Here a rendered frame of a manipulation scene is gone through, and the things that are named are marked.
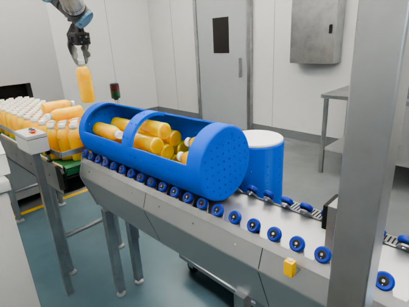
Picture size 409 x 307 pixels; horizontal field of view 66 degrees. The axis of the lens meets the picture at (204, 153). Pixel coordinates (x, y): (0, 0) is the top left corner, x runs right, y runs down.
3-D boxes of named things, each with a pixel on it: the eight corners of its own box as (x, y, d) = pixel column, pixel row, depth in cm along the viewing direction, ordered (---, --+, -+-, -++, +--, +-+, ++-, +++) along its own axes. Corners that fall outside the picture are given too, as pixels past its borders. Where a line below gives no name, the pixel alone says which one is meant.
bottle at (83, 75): (98, 99, 168) (91, 63, 160) (89, 102, 162) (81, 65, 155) (87, 98, 171) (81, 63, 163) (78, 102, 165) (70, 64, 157)
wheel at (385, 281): (397, 275, 73) (398, 276, 75) (375, 267, 76) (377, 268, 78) (391, 294, 73) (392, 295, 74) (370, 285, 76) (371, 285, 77)
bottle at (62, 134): (68, 155, 191) (62, 125, 185) (76, 156, 188) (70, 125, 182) (59, 159, 185) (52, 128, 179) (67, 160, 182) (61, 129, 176)
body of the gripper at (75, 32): (76, 47, 148) (71, 19, 143) (69, 45, 154) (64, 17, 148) (91, 45, 152) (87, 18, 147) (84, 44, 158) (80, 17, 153)
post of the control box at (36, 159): (67, 296, 205) (31, 150, 171) (65, 293, 208) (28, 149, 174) (73, 292, 208) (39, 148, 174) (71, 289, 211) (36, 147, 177)
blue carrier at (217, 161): (202, 215, 111) (195, 138, 100) (84, 161, 169) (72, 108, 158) (251, 183, 130) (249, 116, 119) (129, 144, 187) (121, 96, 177)
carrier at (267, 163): (285, 271, 196) (244, 256, 211) (291, 135, 166) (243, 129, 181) (267, 302, 174) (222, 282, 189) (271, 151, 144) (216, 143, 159)
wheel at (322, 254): (332, 249, 83) (335, 250, 85) (316, 242, 86) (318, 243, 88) (327, 266, 83) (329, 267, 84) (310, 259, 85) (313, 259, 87)
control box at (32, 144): (30, 155, 164) (26, 136, 160) (17, 148, 177) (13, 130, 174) (50, 150, 171) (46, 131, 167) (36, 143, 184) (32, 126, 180)
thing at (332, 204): (331, 256, 89) (336, 208, 84) (318, 251, 92) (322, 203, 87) (345, 240, 96) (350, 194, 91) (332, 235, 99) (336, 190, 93)
